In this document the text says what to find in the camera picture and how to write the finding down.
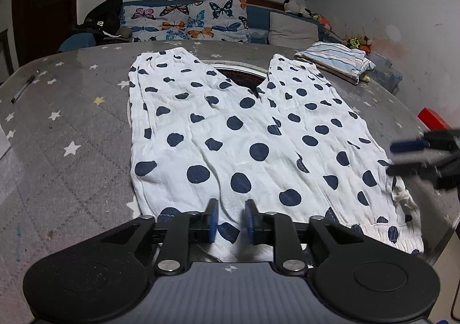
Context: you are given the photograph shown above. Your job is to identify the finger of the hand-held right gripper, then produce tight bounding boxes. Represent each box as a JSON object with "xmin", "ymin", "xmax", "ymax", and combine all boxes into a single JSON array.
[
  {"xmin": 386, "ymin": 162, "xmax": 438, "ymax": 178},
  {"xmin": 390, "ymin": 138, "xmax": 432, "ymax": 154}
]

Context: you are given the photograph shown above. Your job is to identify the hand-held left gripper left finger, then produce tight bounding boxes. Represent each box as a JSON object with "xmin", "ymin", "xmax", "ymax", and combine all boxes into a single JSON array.
[{"xmin": 101, "ymin": 198, "xmax": 219, "ymax": 276}]

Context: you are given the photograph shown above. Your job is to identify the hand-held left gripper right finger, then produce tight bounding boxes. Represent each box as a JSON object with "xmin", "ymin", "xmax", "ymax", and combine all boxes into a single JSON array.
[{"xmin": 244, "ymin": 199, "xmax": 364, "ymax": 276}]

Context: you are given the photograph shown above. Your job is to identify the white polka dot pants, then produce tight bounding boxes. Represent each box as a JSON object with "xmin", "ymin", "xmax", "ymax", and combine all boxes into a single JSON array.
[{"xmin": 127, "ymin": 49, "xmax": 425, "ymax": 263}]

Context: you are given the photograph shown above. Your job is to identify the red box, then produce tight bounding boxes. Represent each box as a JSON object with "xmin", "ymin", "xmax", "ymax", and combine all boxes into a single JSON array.
[{"xmin": 417, "ymin": 107, "xmax": 452, "ymax": 131}]

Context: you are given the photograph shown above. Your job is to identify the clear plastic container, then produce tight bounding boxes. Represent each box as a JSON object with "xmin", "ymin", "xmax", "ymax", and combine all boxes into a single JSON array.
[{"xmin": 362, "ymin": 50, "xmax": 403, "ymax": 95}]

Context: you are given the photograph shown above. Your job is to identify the folded striped blue cloth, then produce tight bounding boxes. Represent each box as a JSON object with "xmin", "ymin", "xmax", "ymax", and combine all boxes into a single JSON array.
[{"xmin": 294, "ymin": 41, "xmax": 376, "ymax": 85}]

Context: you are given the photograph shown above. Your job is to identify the small colourful plush toys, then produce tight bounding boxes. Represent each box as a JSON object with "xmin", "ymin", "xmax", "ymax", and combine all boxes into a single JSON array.
[{"xmin": 344, "ymin": 35, "xmax": 373, "ymax": 56}]

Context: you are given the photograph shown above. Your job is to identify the orange plush toy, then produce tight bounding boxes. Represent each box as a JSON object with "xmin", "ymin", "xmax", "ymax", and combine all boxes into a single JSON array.
[{"xmin": 316, "ymin": 15, "xmax": 334, "ymax": 33}]

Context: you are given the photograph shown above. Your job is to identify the grey star print cover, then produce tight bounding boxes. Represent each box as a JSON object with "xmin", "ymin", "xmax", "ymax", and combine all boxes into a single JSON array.
[{"xmin": 0, "ymin": 39, "xmax": 460, "ymax": 324}]

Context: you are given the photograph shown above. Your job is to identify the black round induction cooktop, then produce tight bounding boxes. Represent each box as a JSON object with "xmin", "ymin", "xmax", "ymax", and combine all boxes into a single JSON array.
[{"xmin": 127, "ymin": 60, "xmax": 271, "ymax": 124}]

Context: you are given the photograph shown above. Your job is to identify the grey pillow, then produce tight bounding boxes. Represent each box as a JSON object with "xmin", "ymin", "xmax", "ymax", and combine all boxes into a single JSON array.
[{"xmin": 268, "ymin": 11, "xmax": 320, "ymax": 51}]

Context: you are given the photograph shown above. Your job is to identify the white plush toy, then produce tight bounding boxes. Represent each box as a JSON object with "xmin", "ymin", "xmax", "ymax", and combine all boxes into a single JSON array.
[{"xmin": 283, "ymin": 0, "xmax": 310, "ymax": 18}]

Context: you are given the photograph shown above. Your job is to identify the blue sofa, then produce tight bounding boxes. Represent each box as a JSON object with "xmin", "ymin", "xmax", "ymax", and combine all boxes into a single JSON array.
[{"xmin": 57, "ymin": 0, "xmax": 346, "ymax": 53}]

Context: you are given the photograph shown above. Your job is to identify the butterfly print pillow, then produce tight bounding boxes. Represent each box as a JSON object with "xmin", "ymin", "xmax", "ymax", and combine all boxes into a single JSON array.
[{"xmin": 119, "ymin": 0, "xmax": 249, "ymax": 43}]

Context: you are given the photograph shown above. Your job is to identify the white paper sheet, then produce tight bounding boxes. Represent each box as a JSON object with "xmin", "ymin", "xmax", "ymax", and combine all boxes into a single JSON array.
[{"xmin": 0, "ymin": 124, "xmax": 12, "ymax": 160}]

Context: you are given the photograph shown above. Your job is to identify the black bag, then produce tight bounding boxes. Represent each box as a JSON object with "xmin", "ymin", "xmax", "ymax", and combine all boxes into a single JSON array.
[{"xmin": 72, "ymin": 0, "xmax": 125, "ymax": 41}]

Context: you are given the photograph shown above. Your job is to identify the black pen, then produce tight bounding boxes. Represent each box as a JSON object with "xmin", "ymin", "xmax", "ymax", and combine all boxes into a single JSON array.
[{"xmin": 11, "ymin": 70, "xmax": 40, "ymax": 104}]

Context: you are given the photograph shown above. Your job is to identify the dark wooden door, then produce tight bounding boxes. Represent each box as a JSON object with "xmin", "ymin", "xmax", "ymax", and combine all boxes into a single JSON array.
[{"xmin": 12, "ymin": 0, "xmax": 80, "ymax": 66}]

